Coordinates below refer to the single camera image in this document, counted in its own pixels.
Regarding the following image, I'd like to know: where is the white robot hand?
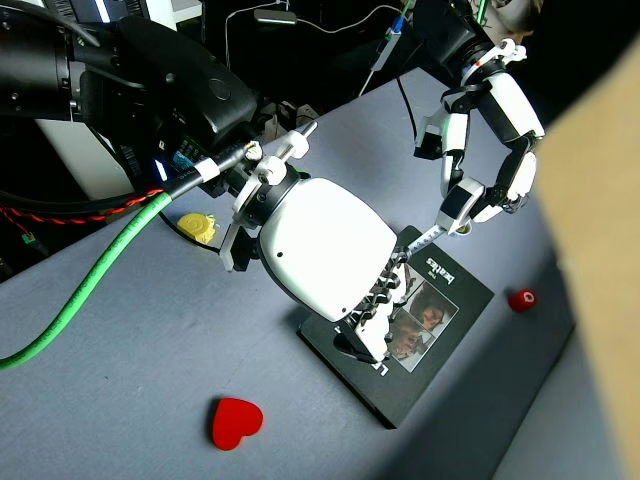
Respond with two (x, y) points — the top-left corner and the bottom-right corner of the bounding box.
(413, 71), (547, 225)
(257, 177), (417, 365)

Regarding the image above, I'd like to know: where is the grey black tape measure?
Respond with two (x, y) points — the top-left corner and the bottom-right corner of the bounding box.
(405, 180), (487, 260)

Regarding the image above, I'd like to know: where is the black Beatles book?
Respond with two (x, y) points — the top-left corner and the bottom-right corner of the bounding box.
(298, 224), (496, 430)

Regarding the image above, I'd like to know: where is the person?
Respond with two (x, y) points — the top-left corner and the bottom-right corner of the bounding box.
(487, 0), (536, 46)

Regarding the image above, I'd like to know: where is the yellow toy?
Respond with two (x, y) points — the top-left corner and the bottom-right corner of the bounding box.
(177, 212), (221, 246)

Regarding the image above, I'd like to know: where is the white adapter with blue plug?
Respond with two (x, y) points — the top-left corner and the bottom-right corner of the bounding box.
(358, 14), (405, 99)

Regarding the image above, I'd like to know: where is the blurred beige panel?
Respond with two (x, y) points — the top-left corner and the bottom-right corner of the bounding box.
(537, 34), (640, 480)

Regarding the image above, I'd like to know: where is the red cylinder block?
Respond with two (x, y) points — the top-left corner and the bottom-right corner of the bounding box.
(507, 287), (539, 315)

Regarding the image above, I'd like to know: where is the red heart block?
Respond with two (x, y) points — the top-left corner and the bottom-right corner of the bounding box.
(209, 397), (265, 452)

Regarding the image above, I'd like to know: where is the grey power adapter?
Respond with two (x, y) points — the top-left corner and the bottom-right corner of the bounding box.
(253, 8), (300, 26)

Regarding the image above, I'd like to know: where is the grey table cloth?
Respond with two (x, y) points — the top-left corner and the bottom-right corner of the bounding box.
(0, 67), (626, 480)

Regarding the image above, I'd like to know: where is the thin white cable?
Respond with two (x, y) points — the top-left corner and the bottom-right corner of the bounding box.
(224, 0), (401, 71)

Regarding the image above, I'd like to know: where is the red black twisted cable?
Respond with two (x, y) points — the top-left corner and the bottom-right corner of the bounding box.
(0, 187), (166, 227)

